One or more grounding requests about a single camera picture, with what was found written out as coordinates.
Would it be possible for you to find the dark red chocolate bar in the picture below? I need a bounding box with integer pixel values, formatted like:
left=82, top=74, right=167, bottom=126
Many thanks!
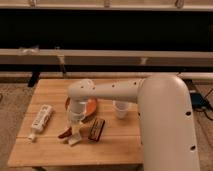
left=88, top=118, right=105, bottom=142

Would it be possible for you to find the white plastic cup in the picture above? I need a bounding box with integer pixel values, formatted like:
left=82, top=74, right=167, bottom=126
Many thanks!
left=113, top=101, right=130, bottom=119

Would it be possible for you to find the orange bowl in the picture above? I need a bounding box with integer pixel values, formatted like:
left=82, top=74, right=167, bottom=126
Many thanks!
left=65, top=98, right=97, bottom=123

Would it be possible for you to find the white toothpaste tube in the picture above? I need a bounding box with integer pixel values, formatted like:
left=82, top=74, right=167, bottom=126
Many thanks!
left=28, top=104, right=53, bottom=142

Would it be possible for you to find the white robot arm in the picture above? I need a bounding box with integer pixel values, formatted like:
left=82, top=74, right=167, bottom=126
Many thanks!
left=68, top=74, right=200, bottom=171

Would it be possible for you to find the red pepper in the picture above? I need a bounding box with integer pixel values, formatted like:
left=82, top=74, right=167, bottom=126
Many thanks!
left=58, top=128, right=72, bottom=139

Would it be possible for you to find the wooden table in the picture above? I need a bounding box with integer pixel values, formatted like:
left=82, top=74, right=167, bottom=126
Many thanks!
left=8, top=79, right=143, bottom=167

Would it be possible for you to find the blue device on floor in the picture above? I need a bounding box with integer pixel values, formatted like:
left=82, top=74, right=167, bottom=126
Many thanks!
left=190, top=92, right=207, bottom=108

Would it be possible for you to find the white sponge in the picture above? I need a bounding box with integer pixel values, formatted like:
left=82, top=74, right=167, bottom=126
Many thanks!
left=65, top=133, right=82, bottom=146

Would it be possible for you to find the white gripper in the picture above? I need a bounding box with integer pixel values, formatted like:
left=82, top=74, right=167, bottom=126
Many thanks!
left=67, top=101, right=86, bottom=135

